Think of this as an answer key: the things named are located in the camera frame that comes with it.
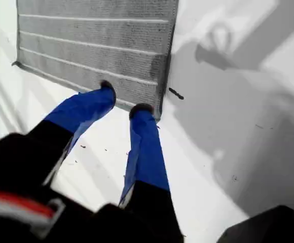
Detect grey white-striped towel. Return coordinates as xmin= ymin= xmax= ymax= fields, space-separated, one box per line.
xmin=11 ymin=0 xmax=179 ymax=121

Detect small black debris piece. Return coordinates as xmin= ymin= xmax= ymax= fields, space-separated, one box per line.
xmin=168 ymin=87 xmax=185 ymax=100

